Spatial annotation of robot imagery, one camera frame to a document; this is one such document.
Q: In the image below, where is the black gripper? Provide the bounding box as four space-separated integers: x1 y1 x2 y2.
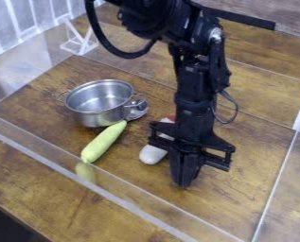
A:
149 121 236 188

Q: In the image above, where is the light green plush spoon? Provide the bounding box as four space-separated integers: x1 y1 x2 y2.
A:
79 119 127 164

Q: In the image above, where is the small stainless steel pot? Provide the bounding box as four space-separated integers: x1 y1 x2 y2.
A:
56 79 149 128

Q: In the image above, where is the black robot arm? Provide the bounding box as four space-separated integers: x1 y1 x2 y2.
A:
106 0 236 188

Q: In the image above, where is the plush red cap mushroom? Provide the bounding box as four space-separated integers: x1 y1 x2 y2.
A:
139 114 174 165

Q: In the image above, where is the clear acrylic back barrier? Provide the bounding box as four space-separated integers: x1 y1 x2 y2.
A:
58 18 300 133

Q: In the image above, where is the clear acrylic barrier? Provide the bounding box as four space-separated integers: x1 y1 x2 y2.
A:
58 18 300 133
0 118 242 242

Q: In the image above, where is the clear acrylic front barrier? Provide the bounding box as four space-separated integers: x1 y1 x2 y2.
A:
0 118 242 242

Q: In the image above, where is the black bar on table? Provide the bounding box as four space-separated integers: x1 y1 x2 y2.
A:
207 8 276 30

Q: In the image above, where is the clear acrylic triangle bracket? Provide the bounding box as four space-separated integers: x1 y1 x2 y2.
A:
59 21 99 56

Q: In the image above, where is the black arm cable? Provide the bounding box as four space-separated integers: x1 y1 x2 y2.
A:
82 0 241 126

